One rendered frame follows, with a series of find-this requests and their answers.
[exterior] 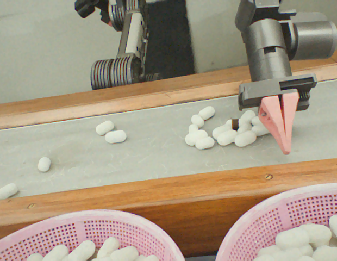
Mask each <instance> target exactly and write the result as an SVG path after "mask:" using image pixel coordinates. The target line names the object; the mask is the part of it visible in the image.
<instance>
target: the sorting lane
mask: <svg viewBox="0 0 337 261"><path fill-rule="evenodd" d="M310 95H311V97H310V98H309V104H310V105H309V107H308V109H306V110H301V111H296V112H295V116H294V121H293V124H292V133H291V152H290V153H289V154H284V153H283V152H282V150H281V149H280V147H279V145H278V143H277V141H276V139H275V138H274V137H273V135H272V134H271V133H269V134H266V135H262V136H256V139H255V142H253V143H251V144H249V145H247V146H244V147H240V146H237V145H236V143H235V142H233V143H230V144H228V145H220V144H219V143H218V142H217V140H216V139H214V137H213V135H212V132H213V130H214V129H215V128H217V127H219V126H222V125H225V124H226V122H227V121H228V120H230V119H240V118H241V116H242V115H243V114H244V113H245V112H246V111H248V110H251V111H253V112H255V116H258V113H257V112H258V107H254V108H245V109H242V111H239V109H238V95H235V96H227V97H221V98H214V99H210V100H203V101H196V102H190V103H183V104H176V105H170V106H165V107H155V108H148V109H141V110H135V111H128V112H124V113H117V114H110V115H100V116H93V117H87V118H82V119H75V120H68V121H61V122H55V123H44V124H39V125H32V126H24V127H17V128H10V129H3V130H0V188H2V187H5V186H6V185H8V184H10V183H14V184H16V185H17V186H18V191H17V193H16V194H14V195H12V196H10V197H9V198H16V197H24V196H33V195H41V194H45V193H50V192H59V191H68V190H76V189H81V188H89V187H97V186H102V185H110V184H119V183H127V182H135V181H144V180H148V179H156V178H164V177H173V176H181V175H189V174H198V173H206V172H214V171H222V170H230V169H243V168H248V167H256V166H264V165H278V164H286V163H295V162H300V161H309V160H312V161H313V160H322V159H330V158H337V80H329V81H324V82H317V84H316V87H315V88H311V91H310ZM207 106H212V107H213V108H214V110H215V114H214V115H213V116H212V117H210V118H208V119H207V120H204V125H203V126H202V127H201V128H199V129H198V130H204V131H206V133H207V135H208V137H212V138H213V140H214V144H213V146H212V147H210V148H205V149H202V150H199V149H198V148H197V147H196V146H195V145H193V146H190V145H188V144H187V143H186V142H185V137H186V135H188V134H189V126H190V125H192V121H191V118H192V116H194V115H198V114H199V112H200V111H201V110H202V109H204V108H205V107H207ZM105 121H111V122H112V123H113V124H114V128H113V130H111V131H110V132H113V131H119V130H122V131H124V132H125V133H126V135H127V137H126V139H125V141H123V142H116V143H113V144H110V143H108V142H106V140H105V135H106V134H104V135H99V134H97V132H96V127H97V126H98V125H100V124H102V123H103V122H105ZM42 157H47V158H49V159H50V161H51V163H50V166H49V169H48V170H47V171H45V172H41V171H39V169H38V164H39V160H40V159H41V158H42ZM9 198H7V199H9Z"/></svg>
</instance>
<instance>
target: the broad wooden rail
mask: <svg viewBox="0 0 337 261"><path fill-rule="evenodd" d="M289 63H290V67H291V72H292V76H297V75H302V74H309V73H314V74H315V76H316V79H317V82H324V81H329V80H337V50H335V52H334V54H333V55H332V56H331V57H330V58H329V59H319V60H304V61H290V62H289ZM250 82H251V77H250V74H249V66H248V65H246V66H239V67H233V68H229V69H223V70H219V71H213V72H206V73H200V74H194V75H190V76H180V77H174V78H168V79H161V80H155V81H152V82H145V83H139V84H132V85H123V86H116V87H112V88H106V89H99V90H93V91H90V90H89V91H83V92H76V93H72V94H66V95H59V96H49V97H43V98H36V99H32V100H25V101H18V102H17V101H15V102H8V103H1V104H0V130H3V129H10V128H17V127H24V126H32V125H39V124H44V123H55V122H61V121H68V120H75V119H82V118H87V117H93V116H100V115H110V114H117V113H124V112H128V111H135V110H141V109H148V108H155V107H165V106H170V105H176V104H183V103H190V102H196V101H203V100H210V99H214V98H221V97H227V96H235V95H238V94H239V85H240V84H243V83H250Z"/></svg>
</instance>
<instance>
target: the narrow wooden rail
mask: <svg viewBox="0 0 337 261"><path fill-rule="evenodd" d="M327 183H337V158H330V159H322V160H313V161H312V160H309V161H300V162H295V163H286V164H278V165H264V166H256V167H248V168H243V169H230V170H222V171H214V172H206V173H198V174H189V175H181V176H173V177H164V178H156V179H148V180H144V181H135V182H127V183H119V184H110V185H102V186H97V187H89V188H81V189H76V190H68V191H59V192H50V193H45V194H41V195H33V196H24V197H16V198H9V199H6V200H0V240H1V239H3V238H5V237H7V236H8V235H10V234H12V233H15V232H17V231H19V230H22V229H23V228H25V227H27V226H30V225H32V224H35V223H37V222H40V221H43V220H47V219H49V218H52V217H55V216H59V215H64V214H68V213H74V212H78V211H82V210H119V211H123V212H127V213H131V214H134V215H137V216H140V217H142V218H144V219H147V220H149V221H151V222H152V223H154V224H156V225H157V226H159V227H160V228H161V229H162V230H163V231H164V232H165V233H166V234H167V235H168V236H169V237H170V238H171V239H172V240H173V241H174V242H175V243H176V245H177V247H178V248H179V250H180V252H181V253H182V255H183V257H184V258H190V257H201V256H211V255H212V256H216V255H217V253H218V251H219V249H220V247H221V245H222V243H223V240H224V238H225V236H226V235H227V234H228V232H229V231H230V229H231V228H232V226H233V225H234V224H235V223H236V222H237V221H238V220H239V219H240V218H241V217H242V216H243V215H244V214H245V213H246V212H247V211H249V210H250V209H251V208H253V207H255V206H256V205H258V204H259V203H261V202H262V201H264V200H266V199H268V198H271V197H273V196H275V195H278V194H280V193H283V192H285V191H290V190H294V189H297V188H301V187H306V186H309V185H319V184H327Z"/></svg>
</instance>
